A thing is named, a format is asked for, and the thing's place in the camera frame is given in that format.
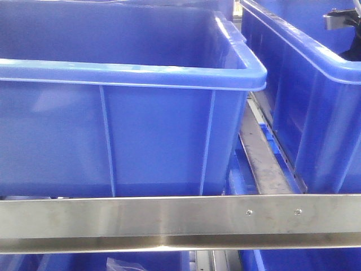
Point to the steel shelf cross bar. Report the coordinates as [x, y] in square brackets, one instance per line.
[270, 172]

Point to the large blue bin centre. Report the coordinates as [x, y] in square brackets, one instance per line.
[104, 99]

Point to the blue bin at right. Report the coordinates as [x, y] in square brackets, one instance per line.
[312, 95]

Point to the blue bin below rail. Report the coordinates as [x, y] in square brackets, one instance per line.
[175, 260]

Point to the steel shelf front rail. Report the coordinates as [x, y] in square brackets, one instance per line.
[175, 223]

